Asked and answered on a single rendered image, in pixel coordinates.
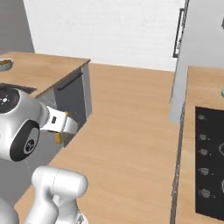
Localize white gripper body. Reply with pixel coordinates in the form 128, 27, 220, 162
62, 114, 80, 137

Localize yellow upright bar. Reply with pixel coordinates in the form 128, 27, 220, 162
55, 132, 65, 145

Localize dark grey dishwasher door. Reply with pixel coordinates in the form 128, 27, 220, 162
53, 67, 88, 148

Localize grey island cabinet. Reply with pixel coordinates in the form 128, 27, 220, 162
0, 62, 94, 207

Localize black recessed sink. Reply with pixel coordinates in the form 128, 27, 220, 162
0, 82, 38, 95

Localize grey bowl with food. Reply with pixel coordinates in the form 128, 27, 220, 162
0, 58, 15, 72

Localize black hob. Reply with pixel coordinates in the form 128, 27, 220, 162
194, 106, 224, 221

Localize black dishwasher handle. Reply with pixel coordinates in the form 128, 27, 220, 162
56, 72, 84, 92

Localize black fridge handle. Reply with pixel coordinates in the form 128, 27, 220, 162
171, 7, 186, 59

